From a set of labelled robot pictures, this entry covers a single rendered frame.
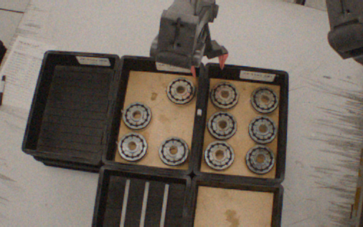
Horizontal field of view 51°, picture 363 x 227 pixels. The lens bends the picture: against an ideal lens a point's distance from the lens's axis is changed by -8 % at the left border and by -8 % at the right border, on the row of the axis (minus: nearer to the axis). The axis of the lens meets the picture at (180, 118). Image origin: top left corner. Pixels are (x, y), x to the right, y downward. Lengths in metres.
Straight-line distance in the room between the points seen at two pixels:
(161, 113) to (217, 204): 0.38
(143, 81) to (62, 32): 0.52
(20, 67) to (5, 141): 0.34
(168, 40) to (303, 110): 0.94
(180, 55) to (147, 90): 0.67
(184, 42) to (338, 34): 0.31
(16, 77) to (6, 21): 1.16
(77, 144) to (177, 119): 0.37
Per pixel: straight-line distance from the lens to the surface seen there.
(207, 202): 1.41
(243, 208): 1.42
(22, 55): 1.90
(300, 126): 1.66
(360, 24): 0.79
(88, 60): 1.55
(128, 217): 1.42
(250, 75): 1.48
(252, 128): 1.45
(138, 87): 1.53
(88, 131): 1.52
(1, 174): 1.75
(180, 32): 0.84
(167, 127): 1.47
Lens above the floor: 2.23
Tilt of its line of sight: 71 degrees down
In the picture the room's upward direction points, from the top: 7 degrees counter-clockwise
